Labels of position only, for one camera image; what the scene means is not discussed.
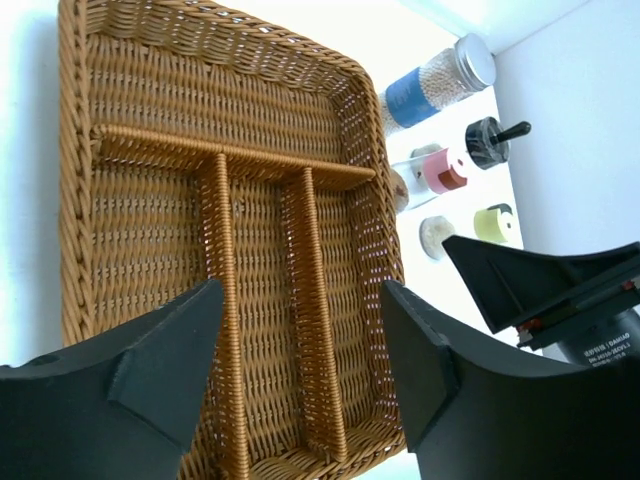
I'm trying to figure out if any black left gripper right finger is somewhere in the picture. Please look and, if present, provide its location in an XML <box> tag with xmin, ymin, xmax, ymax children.
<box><xmin>380</xmin><ymin>281</ymin><xmax>639</xmax><ymax>479</ymax></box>

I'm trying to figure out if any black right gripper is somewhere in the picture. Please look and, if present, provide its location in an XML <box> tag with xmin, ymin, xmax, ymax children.
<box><xmin>443</xmin><ymin>235</ymin><xmax>639</xmax><ymax>367</ymax></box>

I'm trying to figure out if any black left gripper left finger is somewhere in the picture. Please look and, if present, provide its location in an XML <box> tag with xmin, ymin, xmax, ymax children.
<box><xmin>1</xmin><ymin>279</ymin><xmax>224</xmax><ymax>479</ymax></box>

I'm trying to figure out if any yellow cap spice bottle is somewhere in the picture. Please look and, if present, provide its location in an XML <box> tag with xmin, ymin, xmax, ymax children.
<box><xmin>473</xmin><ymin>203</ymin><xmax>516</xmax><ymax>244</ymax></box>

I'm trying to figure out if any pink cap spice bottle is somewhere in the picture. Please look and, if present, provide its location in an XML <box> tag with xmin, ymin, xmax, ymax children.
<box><xmin>391</xmin><ymin>143</ymin><xmax>472</xmax><ymax>214</ymax></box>

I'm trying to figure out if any black knob grinder bottle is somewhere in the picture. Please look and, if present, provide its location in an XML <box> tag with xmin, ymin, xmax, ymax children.
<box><xmin>465</xmin><ymin>117</ymin><xmax>531</xmax><ymax>170</ymax></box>

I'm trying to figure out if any blue label jar silver lid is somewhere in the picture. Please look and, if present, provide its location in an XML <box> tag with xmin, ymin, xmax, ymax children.
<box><xmin>379</xmin><ymin>33</ymin><xmax>496</xmax><ymax>137</ymax></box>

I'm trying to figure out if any brown wicker divided basket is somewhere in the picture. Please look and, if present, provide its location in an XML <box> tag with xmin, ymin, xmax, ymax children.
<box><xmin>58</xmin><ymin>1</ymin><xmax>405</xmax><ymax>479</ymax></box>

